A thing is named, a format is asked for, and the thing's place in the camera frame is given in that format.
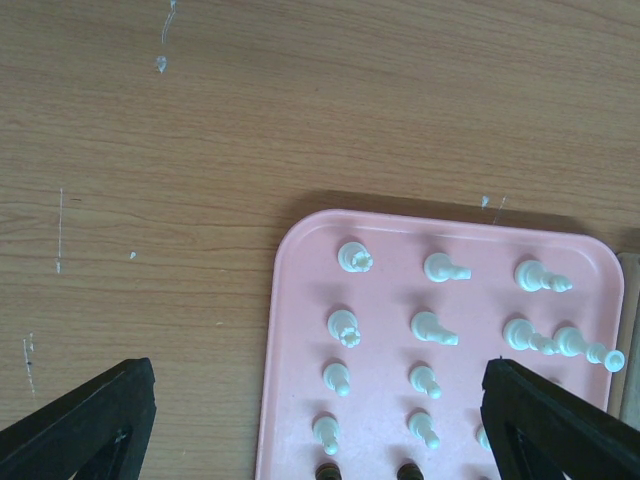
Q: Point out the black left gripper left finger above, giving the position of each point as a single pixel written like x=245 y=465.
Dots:
x=99 y=430

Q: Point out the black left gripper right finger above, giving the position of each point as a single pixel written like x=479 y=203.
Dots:
x=538 y=430

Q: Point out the white queen piece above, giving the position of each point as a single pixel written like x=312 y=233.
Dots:
x=571 y=343

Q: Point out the white king piece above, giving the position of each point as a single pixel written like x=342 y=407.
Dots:
x=532 y=276

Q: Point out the white bishop back row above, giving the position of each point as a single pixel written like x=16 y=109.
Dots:
x=439 y=268

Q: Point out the black chess piece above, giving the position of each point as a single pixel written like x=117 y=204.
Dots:
x=328 y=471
x=409 y=471

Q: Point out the white pawn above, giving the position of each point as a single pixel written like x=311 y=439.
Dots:
x=482 y=438
x=423 y=380
x=421 y=426
x=336 y=378
x=326 y=431

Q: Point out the wooden chessboard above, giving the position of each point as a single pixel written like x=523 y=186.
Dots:
x=623 y=400

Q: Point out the white bishop second row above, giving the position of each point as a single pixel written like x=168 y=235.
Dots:
x=520 y=334

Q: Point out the white knight second row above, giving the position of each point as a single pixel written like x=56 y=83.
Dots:
x=426 y=327

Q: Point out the pink plastic tray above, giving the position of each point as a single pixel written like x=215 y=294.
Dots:
x=375 y=440

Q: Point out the white rook second row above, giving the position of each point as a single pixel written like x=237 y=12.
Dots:
x=343 y=326

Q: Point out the white rook back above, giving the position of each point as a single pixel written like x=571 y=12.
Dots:
x=353 y=257

